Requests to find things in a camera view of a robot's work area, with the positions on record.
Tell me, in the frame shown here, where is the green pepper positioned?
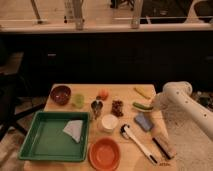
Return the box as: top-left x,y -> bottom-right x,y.
132,102 -> 153,111

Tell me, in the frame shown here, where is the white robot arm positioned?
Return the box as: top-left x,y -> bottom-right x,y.
152,81 -> 213,141

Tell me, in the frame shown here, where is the orange bowl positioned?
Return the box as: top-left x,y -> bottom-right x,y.
88,137 -> 121,171

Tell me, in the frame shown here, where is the purple bowl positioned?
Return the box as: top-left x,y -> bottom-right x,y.
50,85 -> 71,105

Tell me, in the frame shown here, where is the yellow corn toy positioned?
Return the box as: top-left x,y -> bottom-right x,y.
134,87 -> 151,99

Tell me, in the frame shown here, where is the blue sponge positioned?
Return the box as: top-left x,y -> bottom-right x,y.
134,112 -> 154,132

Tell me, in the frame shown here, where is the dark red grapes toy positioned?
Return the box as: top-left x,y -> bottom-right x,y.
111,100 -> 123,117

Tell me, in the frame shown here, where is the wooden brush block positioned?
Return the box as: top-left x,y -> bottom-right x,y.
152,133 -> 177,160

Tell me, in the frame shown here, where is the white round container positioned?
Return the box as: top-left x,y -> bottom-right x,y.
101,114 -> 118,132

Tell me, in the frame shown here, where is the orange carrot toy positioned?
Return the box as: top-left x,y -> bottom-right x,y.
97,89 -> 109,100

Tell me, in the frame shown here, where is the metal cup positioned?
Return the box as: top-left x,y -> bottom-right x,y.
91,100 -> 103,119

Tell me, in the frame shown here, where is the green cup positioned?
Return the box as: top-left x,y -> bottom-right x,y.
73,94 -> 84,109

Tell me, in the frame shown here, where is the white folded cloth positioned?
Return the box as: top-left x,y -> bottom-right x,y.
63,120 -> 83,143

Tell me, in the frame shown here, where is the green plastic tray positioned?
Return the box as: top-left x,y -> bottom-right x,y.
18,111 -> 89,162

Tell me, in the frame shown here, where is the black chair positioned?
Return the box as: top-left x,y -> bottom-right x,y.
0,38 -> 45,142

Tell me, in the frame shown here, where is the white handled pizza cutter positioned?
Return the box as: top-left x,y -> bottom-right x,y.
120,124 -> 158,165

